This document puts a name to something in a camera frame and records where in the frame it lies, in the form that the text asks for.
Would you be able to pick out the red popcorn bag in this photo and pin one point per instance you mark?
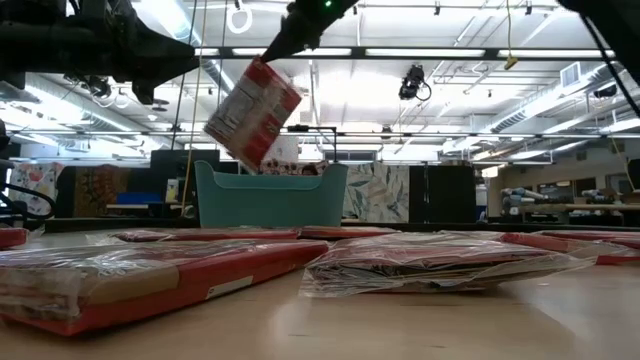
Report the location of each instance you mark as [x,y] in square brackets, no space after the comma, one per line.
[210,234]
[252,115]
[610,236]
[345,232]
[150,285]
[425,265]
[560,243]
[11,237]

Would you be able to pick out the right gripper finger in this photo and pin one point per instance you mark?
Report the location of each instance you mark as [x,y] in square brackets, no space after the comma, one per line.
[282,46]

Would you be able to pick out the leaf print partition panel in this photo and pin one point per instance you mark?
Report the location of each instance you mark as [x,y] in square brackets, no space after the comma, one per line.
[375,192]

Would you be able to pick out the person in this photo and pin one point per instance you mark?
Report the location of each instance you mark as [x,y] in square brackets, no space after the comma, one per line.
[309,171]

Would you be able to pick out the workbench with rolls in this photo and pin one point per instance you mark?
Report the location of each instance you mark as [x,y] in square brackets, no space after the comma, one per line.
[550,207]

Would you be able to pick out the white floral partition panel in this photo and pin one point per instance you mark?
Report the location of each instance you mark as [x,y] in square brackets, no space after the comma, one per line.
[35,185]

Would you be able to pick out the black overhead frame bar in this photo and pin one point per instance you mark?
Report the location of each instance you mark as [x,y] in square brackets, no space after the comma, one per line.
[492,52]

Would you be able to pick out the teal plastic basket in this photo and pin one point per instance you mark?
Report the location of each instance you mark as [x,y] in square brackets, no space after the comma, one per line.
[270,205]

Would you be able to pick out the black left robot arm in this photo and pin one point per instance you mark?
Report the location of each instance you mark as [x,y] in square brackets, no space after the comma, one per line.
[40,40]

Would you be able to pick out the orange patterned partition panel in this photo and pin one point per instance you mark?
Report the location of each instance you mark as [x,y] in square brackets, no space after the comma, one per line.
[95,190]

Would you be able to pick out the yellow hanging plug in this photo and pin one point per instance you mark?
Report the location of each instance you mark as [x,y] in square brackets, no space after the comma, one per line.
[510,62]

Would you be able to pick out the black cabinet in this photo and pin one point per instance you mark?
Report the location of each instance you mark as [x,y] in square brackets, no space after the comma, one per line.
[442,195]

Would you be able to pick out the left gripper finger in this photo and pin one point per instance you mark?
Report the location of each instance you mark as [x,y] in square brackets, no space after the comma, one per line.
[177,57]

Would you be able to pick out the black overhead camera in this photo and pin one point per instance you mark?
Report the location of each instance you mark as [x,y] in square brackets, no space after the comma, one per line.
[412,80]

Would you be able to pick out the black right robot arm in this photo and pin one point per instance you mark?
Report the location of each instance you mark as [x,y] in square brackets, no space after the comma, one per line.
[620,30]

